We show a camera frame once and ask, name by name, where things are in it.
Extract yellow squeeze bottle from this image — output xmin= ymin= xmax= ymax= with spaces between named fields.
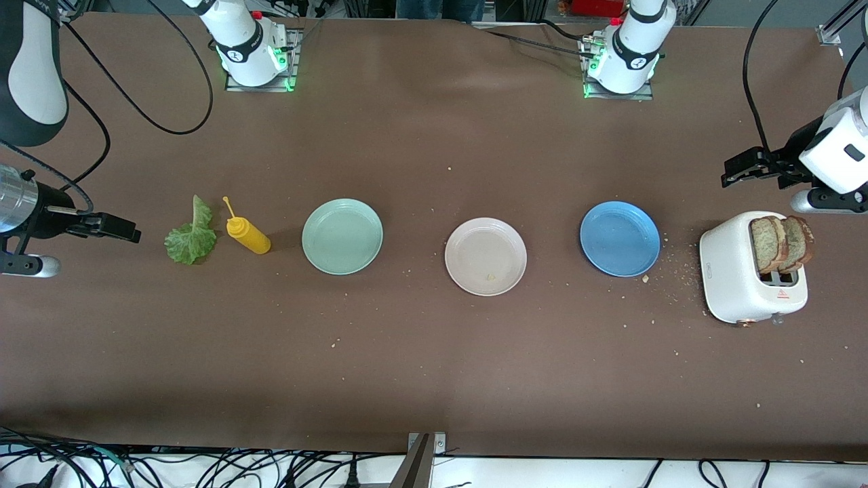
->
xmin=222 ymin=197 xmax=272 ymax=256

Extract aluminium frame post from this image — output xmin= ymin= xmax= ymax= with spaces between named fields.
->
xmin=390 ymin=432 xmax=448 ymax=488

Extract green lettuce leaf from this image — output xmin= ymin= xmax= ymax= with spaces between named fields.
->
xmin=164 ymin=195 xmax=219 ymax=265

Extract white toaster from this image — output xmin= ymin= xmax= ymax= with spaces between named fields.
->
xmin=699 ymin=211 xmax=809 ymax=327

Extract pale green plate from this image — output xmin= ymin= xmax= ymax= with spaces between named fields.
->
xmin=302 ymin=198 xmax=384 ymax=276

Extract red box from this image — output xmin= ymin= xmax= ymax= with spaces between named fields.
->
xmin=573 ymin=0 xmax=628 ymax=18

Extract blue plate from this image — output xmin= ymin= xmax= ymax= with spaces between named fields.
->
xmin=580 ymin=201 xmax=661 ymax=278

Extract dark-crust bread slice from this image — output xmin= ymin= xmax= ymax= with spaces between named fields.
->
xmin=780 ymin=216 xmax=815 ymax=274

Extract beige plate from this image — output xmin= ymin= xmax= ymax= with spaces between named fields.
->
xmin=444 ymin=217 xmax=528 ymax=297

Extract tangled black floor cables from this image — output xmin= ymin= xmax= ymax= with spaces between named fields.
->
xmin=0 ymin=426 xmax=408 ymax=488

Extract light-crust bread slice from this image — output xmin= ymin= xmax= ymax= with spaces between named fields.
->
xmin=749 ymin=217 xmax=789 ymax=275

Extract thin black base cable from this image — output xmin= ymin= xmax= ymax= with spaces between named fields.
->
xmin=483 ymin=19 xmax=597 ymax=60

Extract standing person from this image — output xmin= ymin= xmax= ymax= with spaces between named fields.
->
xmin=397 ymin=0 xmax=486 ymax=23

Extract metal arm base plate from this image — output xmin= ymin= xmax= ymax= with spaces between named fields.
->
xmin=582 ymin=37 xmax=654 ymax=101
xmin=225 ymin=27 xmax=300 ymax=93

